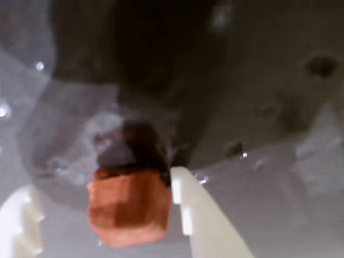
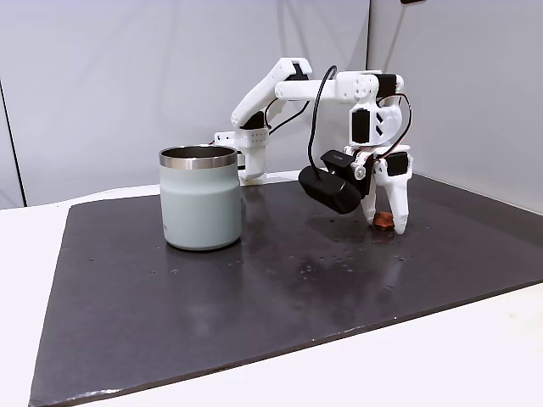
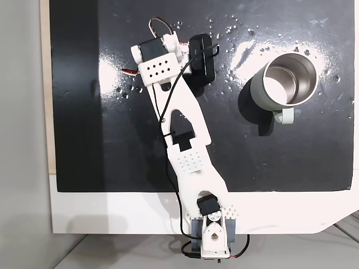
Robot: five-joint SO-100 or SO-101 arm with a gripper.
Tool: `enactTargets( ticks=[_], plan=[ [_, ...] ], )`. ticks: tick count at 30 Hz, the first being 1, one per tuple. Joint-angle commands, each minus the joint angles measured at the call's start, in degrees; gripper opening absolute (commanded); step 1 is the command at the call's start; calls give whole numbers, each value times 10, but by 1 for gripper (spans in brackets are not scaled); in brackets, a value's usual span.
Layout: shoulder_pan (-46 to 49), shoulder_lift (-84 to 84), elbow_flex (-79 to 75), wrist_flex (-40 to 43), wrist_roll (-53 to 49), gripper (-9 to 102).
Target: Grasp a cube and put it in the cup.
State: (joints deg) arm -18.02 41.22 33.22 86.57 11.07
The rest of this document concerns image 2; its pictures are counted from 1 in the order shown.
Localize black camera cable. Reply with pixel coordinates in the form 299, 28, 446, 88
306, 64, 339, 171

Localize black table mat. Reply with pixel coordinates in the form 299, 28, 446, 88
28, 170, 543, 407

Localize red-brown cube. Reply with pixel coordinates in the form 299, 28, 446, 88
372, 211, 395, 231

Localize pale green steel cup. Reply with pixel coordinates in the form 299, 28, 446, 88
159, 145, 244, 251

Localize red black servo wire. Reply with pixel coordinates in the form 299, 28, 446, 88
381, 92, 416, 159

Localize black oval camera box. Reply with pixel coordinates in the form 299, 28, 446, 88
298, 149, 375, 215

